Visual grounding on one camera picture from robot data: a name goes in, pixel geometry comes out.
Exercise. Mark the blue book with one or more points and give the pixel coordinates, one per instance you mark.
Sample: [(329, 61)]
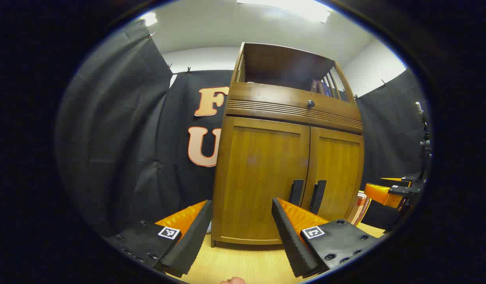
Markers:
[(326, 89)]

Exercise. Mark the black backdrop cloth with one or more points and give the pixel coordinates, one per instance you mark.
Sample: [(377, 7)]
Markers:
[(128, 138)]

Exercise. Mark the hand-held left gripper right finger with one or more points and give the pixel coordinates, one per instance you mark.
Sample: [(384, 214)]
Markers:
[(290, 244)]

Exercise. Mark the wooden cabinet drawer with knob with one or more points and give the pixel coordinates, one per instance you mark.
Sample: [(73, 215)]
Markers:
[(266, 96)]

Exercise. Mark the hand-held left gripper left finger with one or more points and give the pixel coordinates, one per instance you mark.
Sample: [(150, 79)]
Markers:
[(191, 244)]

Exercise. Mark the wooden shoe cabinet door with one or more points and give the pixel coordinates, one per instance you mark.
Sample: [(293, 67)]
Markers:
[(258, 177), (337, 173)]

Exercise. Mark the ceiling light strip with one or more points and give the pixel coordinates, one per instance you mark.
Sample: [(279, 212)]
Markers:
[(149, 18)]

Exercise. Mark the ceiling light panel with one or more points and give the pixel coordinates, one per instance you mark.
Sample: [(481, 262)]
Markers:
[(290, 8)]

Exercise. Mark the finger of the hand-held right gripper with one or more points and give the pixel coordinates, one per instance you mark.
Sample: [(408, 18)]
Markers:
[(400, 182), (381, 195)]

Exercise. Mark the wooden double-door shoe cabinet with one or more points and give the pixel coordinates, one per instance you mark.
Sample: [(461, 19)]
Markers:
[(282, 63)]

